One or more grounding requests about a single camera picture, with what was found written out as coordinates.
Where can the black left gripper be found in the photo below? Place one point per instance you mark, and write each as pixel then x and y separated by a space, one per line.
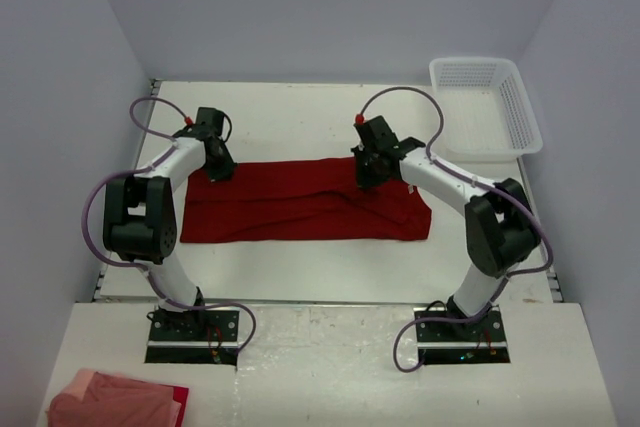
pixel 225 172

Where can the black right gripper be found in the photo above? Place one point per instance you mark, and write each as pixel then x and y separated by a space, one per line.
pixel 362 181

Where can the red t-shirt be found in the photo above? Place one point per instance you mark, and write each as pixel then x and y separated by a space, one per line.
pixel 180 400
pixel 309 200

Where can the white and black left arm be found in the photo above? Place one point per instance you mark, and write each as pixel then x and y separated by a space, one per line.
pixel 140 222

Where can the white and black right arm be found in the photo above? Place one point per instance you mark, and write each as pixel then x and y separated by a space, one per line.
pixel 499 228

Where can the folded red t-shirt in stack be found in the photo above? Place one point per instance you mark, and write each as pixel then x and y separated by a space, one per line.
pixel 180 400

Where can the white perforated plastic basket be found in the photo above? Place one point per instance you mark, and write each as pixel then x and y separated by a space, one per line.
pixel 487 111

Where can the folded pink t-shirt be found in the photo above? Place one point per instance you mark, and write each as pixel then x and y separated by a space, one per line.
pixel 94 398

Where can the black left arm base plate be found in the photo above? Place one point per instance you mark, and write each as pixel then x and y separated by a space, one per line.
pixel 198 338

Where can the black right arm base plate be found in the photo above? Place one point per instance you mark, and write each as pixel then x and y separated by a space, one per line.
pixel 484 342

